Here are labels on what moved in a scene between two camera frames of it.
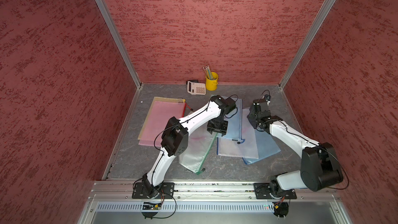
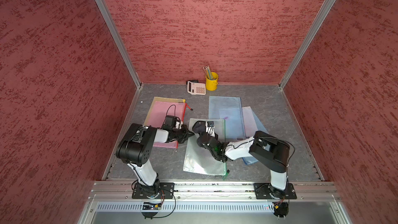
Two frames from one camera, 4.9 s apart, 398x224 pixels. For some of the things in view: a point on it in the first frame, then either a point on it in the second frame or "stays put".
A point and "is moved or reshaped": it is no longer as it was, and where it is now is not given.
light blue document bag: [234, 130] stays put
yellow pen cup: [211, 84] stays put
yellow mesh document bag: [158, 99] stays put
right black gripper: [251, 113] -> [201, 144]
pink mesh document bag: [160, 113] stays put
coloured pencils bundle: [208, 72] stays put
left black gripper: [223, 129] -> [187, 134]
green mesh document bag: [200, 143] is moved or reshaped
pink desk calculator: [196, 88] stays put
